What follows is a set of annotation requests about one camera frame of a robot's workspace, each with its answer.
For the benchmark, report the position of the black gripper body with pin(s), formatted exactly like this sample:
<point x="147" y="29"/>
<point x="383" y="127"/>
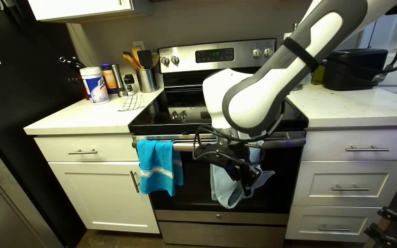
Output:
<point x="238" y="161"/>

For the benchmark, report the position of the light blue towel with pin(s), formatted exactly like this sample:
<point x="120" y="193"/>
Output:
<point x="227" y="192"/>

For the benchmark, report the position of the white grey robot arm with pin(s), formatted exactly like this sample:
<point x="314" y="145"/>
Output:
<point x="247" y="108"/>

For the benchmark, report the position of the bright blue towel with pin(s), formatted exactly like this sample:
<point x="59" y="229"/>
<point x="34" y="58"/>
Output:
<point x="160" y="167"/>

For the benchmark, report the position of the black glass-top stove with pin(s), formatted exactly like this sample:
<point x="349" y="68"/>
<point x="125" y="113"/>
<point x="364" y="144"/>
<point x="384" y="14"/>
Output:
<point x="191" y="217"/>

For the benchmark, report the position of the white drawers right of stove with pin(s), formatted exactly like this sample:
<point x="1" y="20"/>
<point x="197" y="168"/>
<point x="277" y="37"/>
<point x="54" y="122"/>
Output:
<point x="344" y="178"/>

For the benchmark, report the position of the grey patterned trivet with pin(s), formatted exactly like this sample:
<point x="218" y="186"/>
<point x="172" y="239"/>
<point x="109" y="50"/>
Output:
<point x="131" y="102"/>

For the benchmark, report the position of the steel utensil holder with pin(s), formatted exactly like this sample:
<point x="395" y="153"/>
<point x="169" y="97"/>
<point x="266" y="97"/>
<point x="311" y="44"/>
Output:
<point x="146" y="80"/>

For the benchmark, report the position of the white cabinet left of stove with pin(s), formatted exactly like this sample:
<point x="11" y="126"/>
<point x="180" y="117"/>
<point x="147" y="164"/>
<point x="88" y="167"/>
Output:
<point x="99" y="175"/>

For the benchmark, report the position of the black toaster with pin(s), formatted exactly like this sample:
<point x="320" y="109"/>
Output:
<point x="353" y="69"/>

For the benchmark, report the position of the disinfecting wipes canister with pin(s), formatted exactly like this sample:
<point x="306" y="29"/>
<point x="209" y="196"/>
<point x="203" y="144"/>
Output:
<point x="94" y="83"/>

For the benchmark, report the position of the brown spice jar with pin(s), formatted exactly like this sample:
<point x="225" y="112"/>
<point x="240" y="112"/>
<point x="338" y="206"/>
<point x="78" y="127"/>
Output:
<point x="109" y="77"/>

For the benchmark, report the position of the black refrigerator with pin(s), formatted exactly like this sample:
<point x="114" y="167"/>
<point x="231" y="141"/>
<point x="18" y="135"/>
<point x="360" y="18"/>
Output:
<point x="33" y="84"/>

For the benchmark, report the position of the white upper cabinet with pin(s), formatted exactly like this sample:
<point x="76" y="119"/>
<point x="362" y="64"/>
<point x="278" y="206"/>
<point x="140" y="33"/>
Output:
<point x="77" y="10"/>

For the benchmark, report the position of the silver oven door handle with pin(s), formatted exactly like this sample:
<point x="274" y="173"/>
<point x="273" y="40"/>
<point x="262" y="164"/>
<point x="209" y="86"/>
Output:
<point x="187" y="144"/>

